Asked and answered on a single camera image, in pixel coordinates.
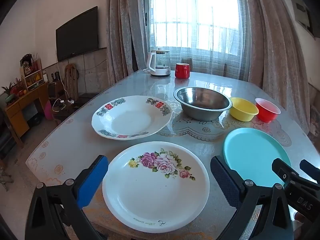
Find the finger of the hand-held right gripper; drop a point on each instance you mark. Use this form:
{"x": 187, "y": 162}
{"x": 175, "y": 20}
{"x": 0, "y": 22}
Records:
{"x": 300, "y": 197}
{"x": 311, "y": 170}

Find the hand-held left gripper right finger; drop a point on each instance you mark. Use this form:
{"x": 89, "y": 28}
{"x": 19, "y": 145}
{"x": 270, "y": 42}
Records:
{"x": 225, "y": 182}

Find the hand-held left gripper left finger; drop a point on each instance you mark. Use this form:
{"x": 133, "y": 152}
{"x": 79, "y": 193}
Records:
{"x": 92, "y": 180}

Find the teal plastic plate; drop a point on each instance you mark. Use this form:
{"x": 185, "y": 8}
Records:
{"x": 250, "y": 152}

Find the white rose print plate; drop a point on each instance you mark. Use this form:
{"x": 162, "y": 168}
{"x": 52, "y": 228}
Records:
{"x": 155, "y": 195}

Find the white plate with red characters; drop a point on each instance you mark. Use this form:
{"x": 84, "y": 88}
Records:
{"x": 130, "y": 122}

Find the red plastic bowl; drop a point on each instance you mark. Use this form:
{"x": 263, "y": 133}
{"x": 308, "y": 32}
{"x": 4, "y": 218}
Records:
{"x": 267, "y": 111}

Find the yellow plastic bowl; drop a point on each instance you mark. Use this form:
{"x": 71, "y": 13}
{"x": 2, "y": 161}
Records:
{"x": 243, "y": 110}

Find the stainless steel bowl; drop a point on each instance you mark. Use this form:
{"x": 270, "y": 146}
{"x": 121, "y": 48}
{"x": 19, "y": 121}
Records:
{"x": 202, "y": 105}

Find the dark low table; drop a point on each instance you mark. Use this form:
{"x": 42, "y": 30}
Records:
{"x": 75, "y": 105}

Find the pink plastic object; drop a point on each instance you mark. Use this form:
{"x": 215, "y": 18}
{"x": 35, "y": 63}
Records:
{"x": 48, "y": 111}

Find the black small speaker box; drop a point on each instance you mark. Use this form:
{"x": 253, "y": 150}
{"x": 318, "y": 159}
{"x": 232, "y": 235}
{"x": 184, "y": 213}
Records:
{"x": 52, "y": 90}

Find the wooden cabinet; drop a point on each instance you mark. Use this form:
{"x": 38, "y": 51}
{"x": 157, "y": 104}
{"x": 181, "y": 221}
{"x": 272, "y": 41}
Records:
{"x": 20, "y": 110}

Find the light wooden chair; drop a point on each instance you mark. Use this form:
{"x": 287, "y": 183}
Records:
{"x": 71, "y": 80}

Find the red mug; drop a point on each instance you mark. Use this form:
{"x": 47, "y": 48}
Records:
{"x": 182, "y": 71}

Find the beige curtain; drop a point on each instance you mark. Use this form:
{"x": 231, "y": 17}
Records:
{"x": 125, "y": 30}
{"x": 275, "y": 55}

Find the small wooden shelf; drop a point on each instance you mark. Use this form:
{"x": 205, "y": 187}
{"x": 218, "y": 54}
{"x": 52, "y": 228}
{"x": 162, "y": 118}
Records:
{"x": 32, "y": 75}

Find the green potted plant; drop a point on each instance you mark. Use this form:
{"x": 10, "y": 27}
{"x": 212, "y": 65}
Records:
{"x": 8, "y": 91}

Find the dark wooden dining chair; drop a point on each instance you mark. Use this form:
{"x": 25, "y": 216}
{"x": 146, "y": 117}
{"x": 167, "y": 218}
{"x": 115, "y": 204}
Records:
{"x": 187, "y": 61}

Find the white glass electric kettle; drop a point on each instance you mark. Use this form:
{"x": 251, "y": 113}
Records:
{"x": 160, "y": 71}

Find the white sheer curtain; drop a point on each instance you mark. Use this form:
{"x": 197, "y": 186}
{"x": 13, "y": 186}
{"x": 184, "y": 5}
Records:
{"x": 200, "y": 55}

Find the black flat screen television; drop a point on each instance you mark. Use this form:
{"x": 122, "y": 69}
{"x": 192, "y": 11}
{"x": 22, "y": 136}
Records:
{"x": 77, "y": 35}

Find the barred window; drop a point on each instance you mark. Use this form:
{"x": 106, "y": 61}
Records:
{"x": 175, "y": 17}

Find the grey wall electrical box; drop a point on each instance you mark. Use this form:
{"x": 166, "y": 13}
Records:
{"x": 301, "y": 15}

